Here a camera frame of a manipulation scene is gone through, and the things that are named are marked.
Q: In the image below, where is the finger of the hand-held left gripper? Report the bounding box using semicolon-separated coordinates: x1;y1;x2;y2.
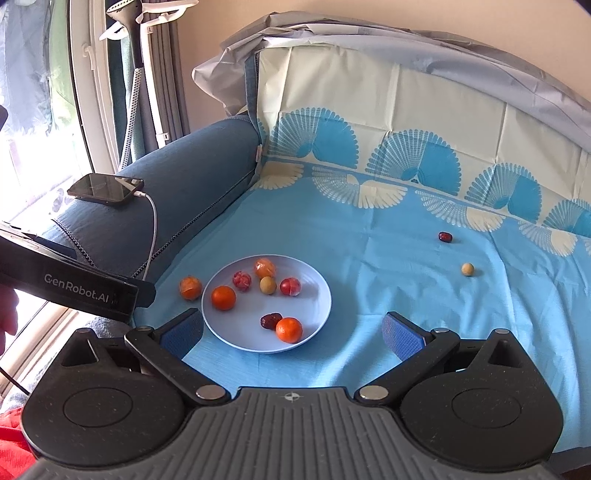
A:
134;279;157;309

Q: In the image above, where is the light blue round plate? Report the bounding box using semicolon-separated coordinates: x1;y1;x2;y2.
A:
201;255;332;354

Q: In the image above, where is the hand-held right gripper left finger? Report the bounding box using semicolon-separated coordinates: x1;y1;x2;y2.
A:
60;308;232;407

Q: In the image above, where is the thin black cable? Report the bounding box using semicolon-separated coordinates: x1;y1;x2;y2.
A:
0;368;32;397

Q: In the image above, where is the white window frame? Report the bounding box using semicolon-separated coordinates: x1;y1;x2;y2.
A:
65;0;125;176

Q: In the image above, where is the blue fabric sofa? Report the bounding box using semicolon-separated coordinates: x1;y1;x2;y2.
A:
41;115;264;333

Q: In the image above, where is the blue fan-patterned sheet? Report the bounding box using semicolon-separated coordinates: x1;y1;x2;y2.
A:
134;48;591;453

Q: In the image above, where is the hanging light blue garment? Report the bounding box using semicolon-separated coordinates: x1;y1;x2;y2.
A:
0;0;54;137

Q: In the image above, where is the white charging cable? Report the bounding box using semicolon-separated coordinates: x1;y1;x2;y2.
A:
134;191;160;280

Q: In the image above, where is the teal curtain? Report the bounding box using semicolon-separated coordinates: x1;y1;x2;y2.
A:
106;18;190;162

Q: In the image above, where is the person's left hand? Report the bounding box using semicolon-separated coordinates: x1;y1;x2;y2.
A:
0;285;20;357

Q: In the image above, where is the black smartphone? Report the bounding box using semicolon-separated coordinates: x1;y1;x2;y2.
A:
67;174;145;207

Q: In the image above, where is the grey plastic cover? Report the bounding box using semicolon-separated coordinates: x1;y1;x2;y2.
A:
191;11;591;155

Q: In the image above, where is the large plastic-wrapped orange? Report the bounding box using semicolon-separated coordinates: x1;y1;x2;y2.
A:
179;275;203;301

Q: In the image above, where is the orange tangerine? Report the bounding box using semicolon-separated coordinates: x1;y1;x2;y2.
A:
211;285;237;311
276;317;304;344

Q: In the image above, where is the red garment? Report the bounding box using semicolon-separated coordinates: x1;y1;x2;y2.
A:
0;406;38;480

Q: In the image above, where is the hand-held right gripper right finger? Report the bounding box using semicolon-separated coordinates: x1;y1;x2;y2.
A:
353;311;536;407

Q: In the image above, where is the garment steamer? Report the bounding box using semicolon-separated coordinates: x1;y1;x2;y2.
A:
99;0;199;171

